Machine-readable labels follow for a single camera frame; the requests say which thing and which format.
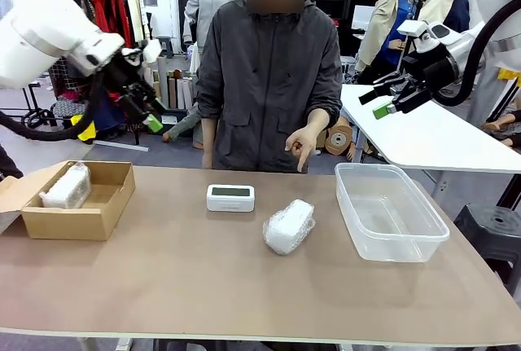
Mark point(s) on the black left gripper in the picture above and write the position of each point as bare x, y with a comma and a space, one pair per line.
122, 72

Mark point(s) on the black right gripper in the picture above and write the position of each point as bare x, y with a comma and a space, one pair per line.
431, 70

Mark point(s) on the bubble clock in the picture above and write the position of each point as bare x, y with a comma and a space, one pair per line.
65, 190
289, 229

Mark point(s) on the white digital clock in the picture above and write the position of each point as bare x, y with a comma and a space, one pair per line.
230, 204

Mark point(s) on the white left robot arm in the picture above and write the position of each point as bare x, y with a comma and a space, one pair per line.
40, 33

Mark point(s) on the person's left forearm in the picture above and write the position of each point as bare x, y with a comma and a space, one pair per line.
318, 119

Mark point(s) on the person's right forearm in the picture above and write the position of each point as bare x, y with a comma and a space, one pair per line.
208, 135

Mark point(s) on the person's right hand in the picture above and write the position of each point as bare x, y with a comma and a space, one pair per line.
208, 159

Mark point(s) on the person's left hand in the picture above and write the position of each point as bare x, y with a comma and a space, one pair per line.
307, 143

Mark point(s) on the black storage bin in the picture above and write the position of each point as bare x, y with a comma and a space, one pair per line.
175, 115

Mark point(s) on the brown cardboard tube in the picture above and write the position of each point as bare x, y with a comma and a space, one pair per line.
172, 92

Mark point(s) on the black clothes rack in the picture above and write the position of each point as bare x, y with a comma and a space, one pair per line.
137, 136

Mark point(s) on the mannequin arm with grey sleeve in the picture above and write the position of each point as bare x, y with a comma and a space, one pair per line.
175, 131

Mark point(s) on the tall white paper roll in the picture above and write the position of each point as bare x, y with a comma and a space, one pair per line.
163, 78

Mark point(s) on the long metal bar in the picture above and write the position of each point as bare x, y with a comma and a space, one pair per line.
122, 146

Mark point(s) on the white crate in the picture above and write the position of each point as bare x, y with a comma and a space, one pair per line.
348, 69

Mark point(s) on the white table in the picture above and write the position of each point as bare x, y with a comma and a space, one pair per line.
427, 139

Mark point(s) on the brown cardboard spool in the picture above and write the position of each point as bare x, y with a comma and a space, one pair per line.
338, 139

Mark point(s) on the small black stool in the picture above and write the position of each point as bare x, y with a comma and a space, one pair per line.
165, 46

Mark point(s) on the yellow cloth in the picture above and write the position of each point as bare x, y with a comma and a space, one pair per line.
85, 131

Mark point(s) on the mannequin in beige coat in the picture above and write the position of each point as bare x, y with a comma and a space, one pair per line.
382, 21

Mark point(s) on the patterned fabric pile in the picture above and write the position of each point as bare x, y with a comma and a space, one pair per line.
67, 106

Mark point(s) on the white monitor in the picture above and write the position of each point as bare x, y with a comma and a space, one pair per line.
360, 17

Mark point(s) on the cream hanging garment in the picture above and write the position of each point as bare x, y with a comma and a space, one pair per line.
132, 13

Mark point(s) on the red hanging dress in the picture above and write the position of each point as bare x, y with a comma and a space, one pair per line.
116, 17

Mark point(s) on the person in grey jacket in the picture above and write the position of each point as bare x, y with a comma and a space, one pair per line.
268, 82

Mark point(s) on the bare mannequin legs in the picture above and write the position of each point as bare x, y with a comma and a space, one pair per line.
498, 126

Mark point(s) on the mannequin in grey hoodie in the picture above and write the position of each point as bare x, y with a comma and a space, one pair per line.
207, 5

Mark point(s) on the clear plastic container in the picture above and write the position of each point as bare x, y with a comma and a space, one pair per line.
386, 220

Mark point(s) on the yellow garment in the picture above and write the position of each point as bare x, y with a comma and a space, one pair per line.
510, 73

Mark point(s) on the brown cardboard box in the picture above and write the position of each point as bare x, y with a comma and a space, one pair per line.
69, 225

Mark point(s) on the bystander in black clothes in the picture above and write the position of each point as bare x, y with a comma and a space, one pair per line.
8, 163

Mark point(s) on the large black plastic stool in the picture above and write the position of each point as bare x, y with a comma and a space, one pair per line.
492, 225

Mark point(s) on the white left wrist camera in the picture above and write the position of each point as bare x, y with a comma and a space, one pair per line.
151, 50

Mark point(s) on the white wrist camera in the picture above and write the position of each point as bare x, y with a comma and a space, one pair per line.
151, 50
412, 27

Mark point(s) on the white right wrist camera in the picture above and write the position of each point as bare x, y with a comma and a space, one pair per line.
412, 27

